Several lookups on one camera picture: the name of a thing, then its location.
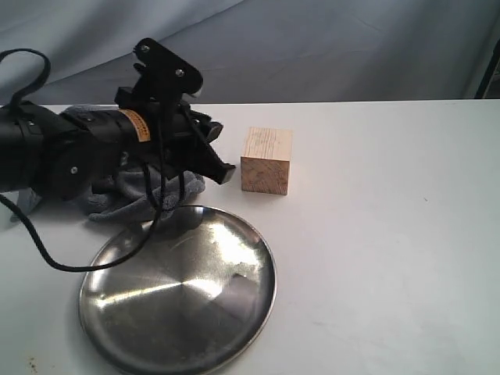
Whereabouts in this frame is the round stainless steel plate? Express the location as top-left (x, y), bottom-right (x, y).
top-left (78, 205), bottom-right (277, 374)

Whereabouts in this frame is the grey terry towel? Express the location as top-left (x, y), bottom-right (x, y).
top-left (10, 103), bottom-right (207, 226)

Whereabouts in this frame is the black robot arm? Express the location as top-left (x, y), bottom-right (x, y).
top-left (1, 87), bottom-right (235, 200)

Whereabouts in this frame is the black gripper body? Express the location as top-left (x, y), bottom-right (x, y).
top-left (42, 89), bottom-right (207, 200)

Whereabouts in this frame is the dark stand at right edge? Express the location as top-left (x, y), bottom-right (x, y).
top-left (473, 42), bottom-right (499, 99)

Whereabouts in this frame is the black cable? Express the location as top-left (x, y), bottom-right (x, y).
top-left (0, 48), bottom-right (188, 273)

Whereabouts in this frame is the grey fabric backdrop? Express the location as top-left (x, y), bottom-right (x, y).
top-left (1, 1), bottom-right (499, 104)

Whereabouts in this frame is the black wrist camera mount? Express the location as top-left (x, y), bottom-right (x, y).
top-left (132, 38), bottom-right (203, 104)

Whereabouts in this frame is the wooden cube block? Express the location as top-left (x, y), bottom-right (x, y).
top-left (241, 127), bottom-right (292, 195)

